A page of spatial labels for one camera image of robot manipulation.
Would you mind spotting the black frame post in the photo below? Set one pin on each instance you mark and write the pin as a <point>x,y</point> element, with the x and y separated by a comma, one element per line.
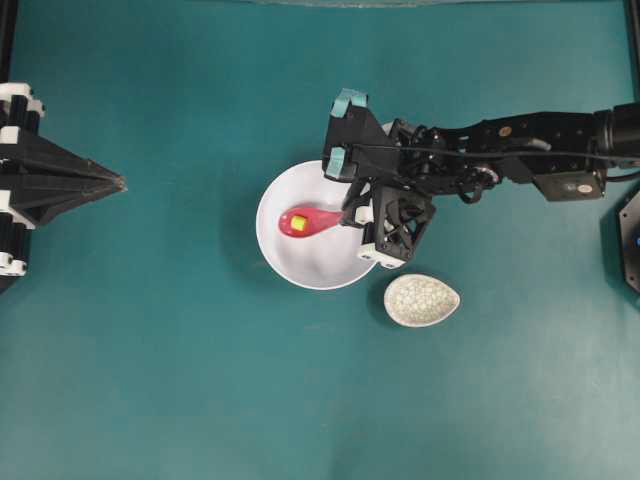
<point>633,33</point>
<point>8,19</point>

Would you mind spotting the white round bowl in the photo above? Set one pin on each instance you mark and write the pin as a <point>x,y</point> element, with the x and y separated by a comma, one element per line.
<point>325,261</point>

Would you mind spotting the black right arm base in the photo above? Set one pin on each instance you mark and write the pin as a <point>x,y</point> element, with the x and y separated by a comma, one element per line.
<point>619,230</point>

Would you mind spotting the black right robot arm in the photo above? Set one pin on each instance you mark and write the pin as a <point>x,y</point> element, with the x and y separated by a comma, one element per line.
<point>566,156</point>

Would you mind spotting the black left frame post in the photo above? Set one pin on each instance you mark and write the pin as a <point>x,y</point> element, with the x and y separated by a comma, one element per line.
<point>8,19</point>

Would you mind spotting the black right frame post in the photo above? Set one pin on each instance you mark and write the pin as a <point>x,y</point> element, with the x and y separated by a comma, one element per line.
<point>633,33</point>

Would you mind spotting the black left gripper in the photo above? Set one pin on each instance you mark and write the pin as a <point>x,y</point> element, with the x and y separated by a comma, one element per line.
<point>25,203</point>

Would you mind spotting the speckled ceramic spoon rest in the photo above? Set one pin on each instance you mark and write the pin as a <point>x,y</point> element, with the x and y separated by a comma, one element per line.
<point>417,300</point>

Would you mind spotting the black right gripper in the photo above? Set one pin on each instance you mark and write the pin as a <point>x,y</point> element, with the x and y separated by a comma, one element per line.
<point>356,146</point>

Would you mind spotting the yellow hexagonal prism block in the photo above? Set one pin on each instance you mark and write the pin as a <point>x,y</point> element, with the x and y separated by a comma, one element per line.
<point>298,223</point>

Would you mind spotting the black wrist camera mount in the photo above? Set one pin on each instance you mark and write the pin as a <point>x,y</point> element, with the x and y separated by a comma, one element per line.
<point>392,219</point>

